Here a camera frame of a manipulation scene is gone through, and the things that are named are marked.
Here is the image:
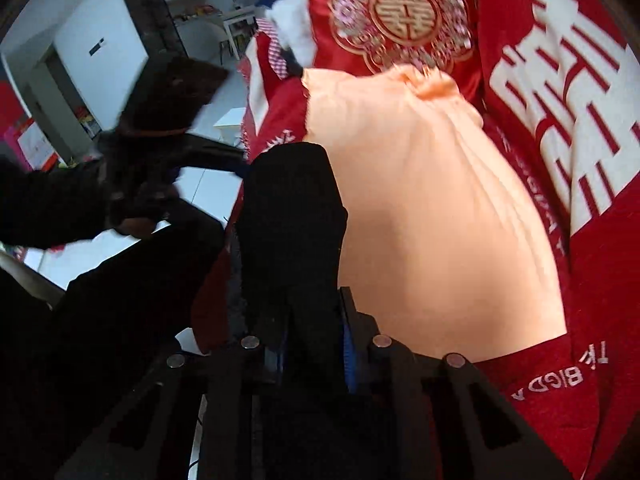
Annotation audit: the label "peach cream pillow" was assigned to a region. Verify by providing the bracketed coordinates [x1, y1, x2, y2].
[303, 65, 566, 361]

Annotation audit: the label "red blanket with white characters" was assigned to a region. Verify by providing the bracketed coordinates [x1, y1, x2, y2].
[192, 0, 640, 480]

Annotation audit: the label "red embroidered satin pillow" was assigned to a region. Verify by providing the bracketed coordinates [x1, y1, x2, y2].
[309, 0, 483, 106]

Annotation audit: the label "black fleece-lined pants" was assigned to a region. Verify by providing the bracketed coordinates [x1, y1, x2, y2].
[55, 143, 350, 479]

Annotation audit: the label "white table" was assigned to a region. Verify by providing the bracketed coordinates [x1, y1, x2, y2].
[221, 6, 257, 60]

